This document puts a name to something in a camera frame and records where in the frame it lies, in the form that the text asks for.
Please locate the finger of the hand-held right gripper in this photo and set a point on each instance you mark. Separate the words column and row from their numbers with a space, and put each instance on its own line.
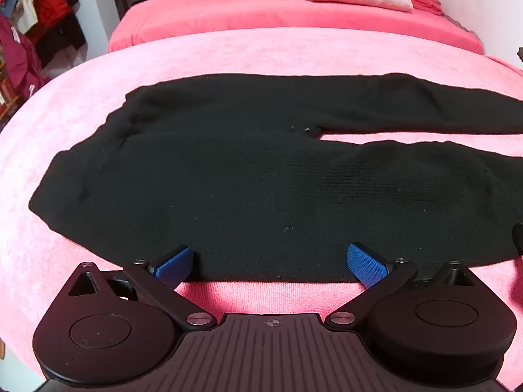
column 518, row 239

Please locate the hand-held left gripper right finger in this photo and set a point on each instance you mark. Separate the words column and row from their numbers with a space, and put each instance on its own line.
column 365, row 264

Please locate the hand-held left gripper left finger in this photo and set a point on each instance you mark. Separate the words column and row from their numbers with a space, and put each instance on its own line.
column 176, row 264

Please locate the black pants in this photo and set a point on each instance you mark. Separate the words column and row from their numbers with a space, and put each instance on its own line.
column 245, row 196

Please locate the bed with pink cover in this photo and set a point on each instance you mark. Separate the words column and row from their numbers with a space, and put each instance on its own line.
column 261, row 12

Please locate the rack of hanging clothes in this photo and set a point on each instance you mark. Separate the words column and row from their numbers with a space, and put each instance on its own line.
column 32, row 20

